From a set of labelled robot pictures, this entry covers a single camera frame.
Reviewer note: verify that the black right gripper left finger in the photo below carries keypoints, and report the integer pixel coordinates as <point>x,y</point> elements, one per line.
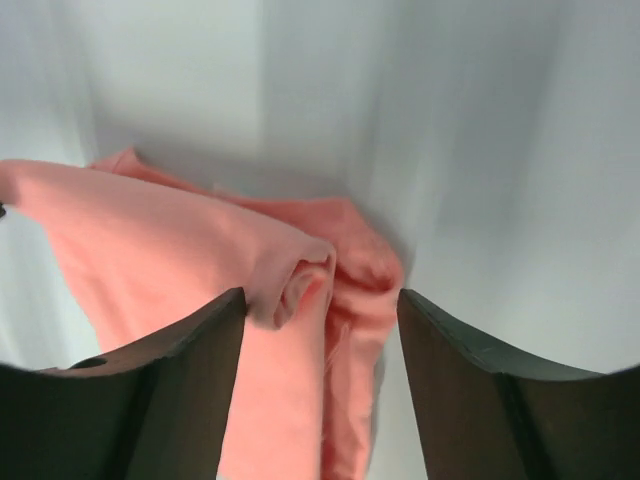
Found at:
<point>156,408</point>

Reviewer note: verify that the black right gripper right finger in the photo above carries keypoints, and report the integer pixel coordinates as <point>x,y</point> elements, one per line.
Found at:
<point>486,409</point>

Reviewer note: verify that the pink t shirt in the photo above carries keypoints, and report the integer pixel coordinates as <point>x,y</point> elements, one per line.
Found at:
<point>140,250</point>

